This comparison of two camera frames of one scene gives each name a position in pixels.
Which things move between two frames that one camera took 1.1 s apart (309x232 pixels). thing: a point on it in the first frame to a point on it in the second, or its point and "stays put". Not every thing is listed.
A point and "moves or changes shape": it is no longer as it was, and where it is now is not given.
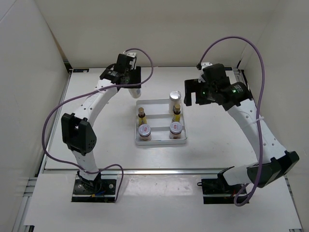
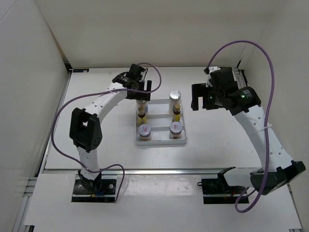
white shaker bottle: (135, 93) moves or changes shape
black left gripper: (136, 82) to (141, 96)
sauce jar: (175, 128) stays put
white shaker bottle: (175, 99) stays put
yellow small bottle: (176, 112) stays put
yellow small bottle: (142, 119) stays put
